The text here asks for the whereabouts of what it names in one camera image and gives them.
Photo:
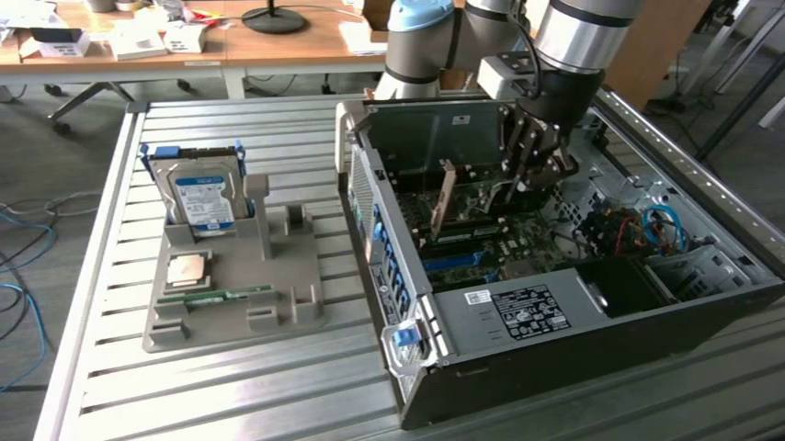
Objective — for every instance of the gray power supply unit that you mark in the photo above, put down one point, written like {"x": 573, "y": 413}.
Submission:
{"x": 471, "y": 321}

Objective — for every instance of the installed ram stick with label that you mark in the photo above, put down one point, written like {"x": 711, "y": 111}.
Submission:
{"x": 466, "y": 234}

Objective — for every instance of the gray cup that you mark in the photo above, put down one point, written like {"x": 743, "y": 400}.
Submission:
{"x": 100, "y": 4}

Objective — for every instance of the green motherboard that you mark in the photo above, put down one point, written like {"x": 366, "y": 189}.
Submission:
{"x": 527, "y": 248}

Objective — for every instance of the black lamp base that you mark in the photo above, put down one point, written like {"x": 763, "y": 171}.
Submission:
{"x": 275, "y": 20}

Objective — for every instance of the silver universal robots arm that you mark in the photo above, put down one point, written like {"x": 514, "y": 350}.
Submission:
{"x": 577, "y": 37}

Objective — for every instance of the silver cpu chip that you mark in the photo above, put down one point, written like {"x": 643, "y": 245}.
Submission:
{"x": 185, "y": 271}

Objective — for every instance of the wooden office desk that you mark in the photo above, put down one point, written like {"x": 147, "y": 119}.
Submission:
{"x": 275, "y": 46}

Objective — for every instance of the gray plastic parts rack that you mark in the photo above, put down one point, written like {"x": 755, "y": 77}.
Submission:
{"x": 239, "y": 275}

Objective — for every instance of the black and white cardboard box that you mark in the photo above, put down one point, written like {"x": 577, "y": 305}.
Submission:
{"x": 61, "y": 46}

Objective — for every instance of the white box with printed label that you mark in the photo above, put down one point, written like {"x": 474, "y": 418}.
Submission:
{"x": 184, "y": 39}

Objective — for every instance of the wooden cabinet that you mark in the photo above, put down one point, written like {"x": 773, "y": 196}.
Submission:
{"x": 662, "y": 46}

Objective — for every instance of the tape roll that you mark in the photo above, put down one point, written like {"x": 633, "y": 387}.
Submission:
{"x": 128, "y": 4}

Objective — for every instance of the plain white box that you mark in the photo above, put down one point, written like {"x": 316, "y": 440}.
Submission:
{"x": 137, "y": 46}

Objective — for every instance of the hard disk in blue caddy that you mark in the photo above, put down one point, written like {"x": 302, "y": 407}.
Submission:
{"x": 199, "y": 197}

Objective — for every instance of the nvidia graphics card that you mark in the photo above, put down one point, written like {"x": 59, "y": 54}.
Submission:
{"x": 442, "y": 197}

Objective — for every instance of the flat white box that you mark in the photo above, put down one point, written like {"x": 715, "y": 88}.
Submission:
{"x": 362, "y": 39}

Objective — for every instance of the green ram stick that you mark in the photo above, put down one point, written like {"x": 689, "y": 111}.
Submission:
{"x": 215, "y": 296}

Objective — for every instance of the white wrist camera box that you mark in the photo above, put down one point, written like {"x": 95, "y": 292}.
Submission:
{"x": 499, "y": 80}

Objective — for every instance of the open black pc case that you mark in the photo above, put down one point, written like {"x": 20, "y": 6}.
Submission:
{"x": 613, "y": 358}

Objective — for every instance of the blue case latch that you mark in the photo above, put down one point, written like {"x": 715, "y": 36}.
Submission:
{"x": 403, "y": 337}

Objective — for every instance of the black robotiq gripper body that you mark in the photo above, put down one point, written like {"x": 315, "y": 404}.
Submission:
{"x": 563, "y": 101}

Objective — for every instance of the silver perforated drive cage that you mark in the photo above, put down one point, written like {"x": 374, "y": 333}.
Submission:
{"x": 579, "y": 206}

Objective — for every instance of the silver disk bay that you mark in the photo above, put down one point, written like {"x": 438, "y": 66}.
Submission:
{"x": 705, "y": 271}

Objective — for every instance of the blue expansion slot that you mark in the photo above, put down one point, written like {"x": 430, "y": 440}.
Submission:
{"x": 450, "y": 263}

